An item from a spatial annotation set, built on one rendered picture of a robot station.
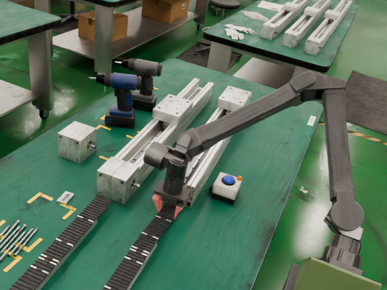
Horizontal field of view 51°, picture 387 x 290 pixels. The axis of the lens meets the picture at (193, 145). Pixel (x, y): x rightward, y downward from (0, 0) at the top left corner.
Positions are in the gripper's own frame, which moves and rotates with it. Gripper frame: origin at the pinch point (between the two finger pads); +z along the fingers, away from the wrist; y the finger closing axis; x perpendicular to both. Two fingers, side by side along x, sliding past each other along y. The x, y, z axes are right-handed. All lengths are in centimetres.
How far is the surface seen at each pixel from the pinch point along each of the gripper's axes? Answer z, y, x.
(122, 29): 32, 145, -292
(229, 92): -16, -1, -72
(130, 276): -0.8, 0.0, 28.3
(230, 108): -13, -4, -63
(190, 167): -6.1, -0.6, -19.8
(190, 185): -8.1, -4.1, -6.4
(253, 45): -11, 3, -187
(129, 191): -2.1, 13.7, -1.3
